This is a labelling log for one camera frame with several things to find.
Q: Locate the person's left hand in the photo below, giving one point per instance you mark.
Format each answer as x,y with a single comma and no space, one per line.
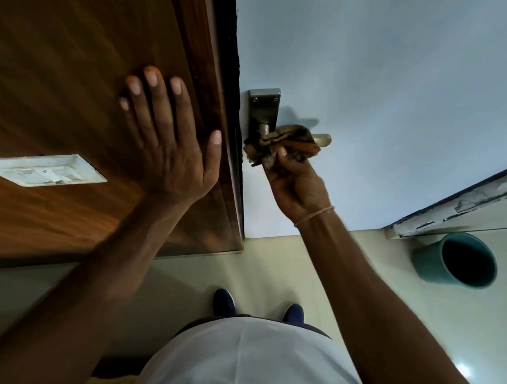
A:
171,158

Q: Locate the person's white shirt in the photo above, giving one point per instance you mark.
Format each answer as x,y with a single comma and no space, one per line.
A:
253,370

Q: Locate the person's right navy shoe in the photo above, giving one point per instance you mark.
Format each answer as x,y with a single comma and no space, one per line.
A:
293,313

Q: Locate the person's left forearm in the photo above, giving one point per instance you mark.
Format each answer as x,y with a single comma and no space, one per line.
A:
80,289

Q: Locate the brown cleaning cloth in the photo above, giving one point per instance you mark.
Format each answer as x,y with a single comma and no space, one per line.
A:
295,135

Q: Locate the person's left navy shoe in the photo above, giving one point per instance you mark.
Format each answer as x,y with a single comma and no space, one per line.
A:
223,303

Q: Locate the person's navy shoe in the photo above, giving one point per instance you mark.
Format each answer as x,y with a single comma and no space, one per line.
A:
223,303
293,313

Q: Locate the person's right hand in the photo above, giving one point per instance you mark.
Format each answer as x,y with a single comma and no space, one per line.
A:
296,189

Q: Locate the white switch plate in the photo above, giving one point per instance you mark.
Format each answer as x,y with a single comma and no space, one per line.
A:
43,167

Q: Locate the person's right forearm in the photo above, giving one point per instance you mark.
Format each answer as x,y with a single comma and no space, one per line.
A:
381,311

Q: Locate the teal plastic bucket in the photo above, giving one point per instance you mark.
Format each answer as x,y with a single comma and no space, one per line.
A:
427,262

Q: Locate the white door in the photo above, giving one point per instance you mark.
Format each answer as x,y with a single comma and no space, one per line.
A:
406,70

